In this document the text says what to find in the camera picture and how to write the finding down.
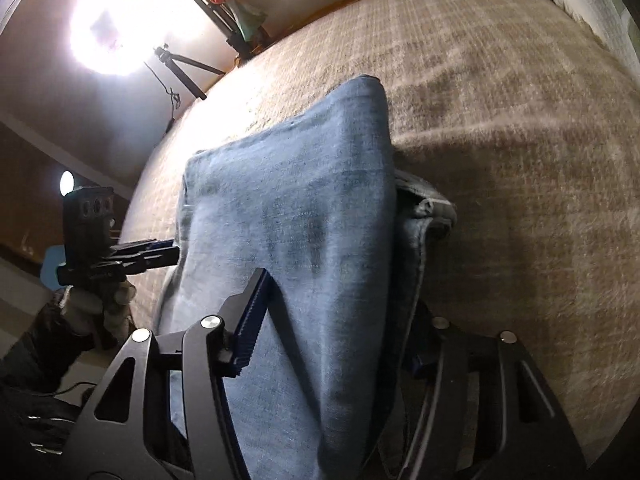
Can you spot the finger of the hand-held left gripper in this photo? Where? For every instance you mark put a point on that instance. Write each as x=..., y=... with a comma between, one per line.
x=150, y=245
x=155, y=259

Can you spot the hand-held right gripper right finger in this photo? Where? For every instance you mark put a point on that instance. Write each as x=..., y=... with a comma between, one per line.
x=422, y=364

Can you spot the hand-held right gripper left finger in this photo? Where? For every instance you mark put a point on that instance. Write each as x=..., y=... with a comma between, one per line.
x=250, y=320

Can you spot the light blue denim pants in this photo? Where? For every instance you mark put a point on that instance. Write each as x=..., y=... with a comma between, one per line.
x=300, y=210

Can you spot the person's left hand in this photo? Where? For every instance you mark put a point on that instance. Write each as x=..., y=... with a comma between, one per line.
x=85, y=305

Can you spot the white clip desk lamp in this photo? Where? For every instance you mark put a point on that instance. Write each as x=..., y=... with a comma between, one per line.
x=66, y=181

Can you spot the blue chair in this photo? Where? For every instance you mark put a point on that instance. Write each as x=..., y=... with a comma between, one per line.
x=49, y=270

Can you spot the small black tripod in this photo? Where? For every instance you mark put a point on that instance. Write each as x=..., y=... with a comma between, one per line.
x=185, y=62

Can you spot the beige plaid blanket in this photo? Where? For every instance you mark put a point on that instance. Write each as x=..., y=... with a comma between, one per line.
x=500, y=160

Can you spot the folded stand with cloth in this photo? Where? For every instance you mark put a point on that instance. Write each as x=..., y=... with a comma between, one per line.
x=225, y=15

